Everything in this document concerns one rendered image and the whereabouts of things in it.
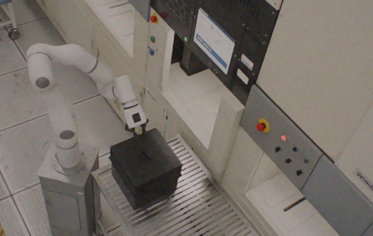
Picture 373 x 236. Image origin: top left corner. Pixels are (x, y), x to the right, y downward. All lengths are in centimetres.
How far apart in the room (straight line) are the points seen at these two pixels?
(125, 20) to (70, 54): 144
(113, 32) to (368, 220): 219
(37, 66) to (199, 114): 114
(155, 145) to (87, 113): 156
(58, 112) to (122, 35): 120
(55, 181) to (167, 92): 88
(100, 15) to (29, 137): 112
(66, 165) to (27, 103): 150
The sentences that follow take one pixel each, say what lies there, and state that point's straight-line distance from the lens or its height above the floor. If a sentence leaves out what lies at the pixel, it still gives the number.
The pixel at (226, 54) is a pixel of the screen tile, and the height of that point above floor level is 157.
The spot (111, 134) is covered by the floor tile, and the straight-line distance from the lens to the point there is 374.
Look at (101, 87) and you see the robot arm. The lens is 223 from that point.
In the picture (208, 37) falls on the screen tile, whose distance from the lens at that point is 220.
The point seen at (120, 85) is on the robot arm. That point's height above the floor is 132.
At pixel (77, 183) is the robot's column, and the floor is 76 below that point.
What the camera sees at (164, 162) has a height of 101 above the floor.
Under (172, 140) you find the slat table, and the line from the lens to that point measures 277.
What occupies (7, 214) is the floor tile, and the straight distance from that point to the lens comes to 343.
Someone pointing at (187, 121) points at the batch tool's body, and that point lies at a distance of 273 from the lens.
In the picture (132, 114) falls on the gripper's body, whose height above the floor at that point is 121.
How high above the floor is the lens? 293
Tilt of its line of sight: 48 degrees down
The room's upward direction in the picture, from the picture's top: 11 degrees clockwise
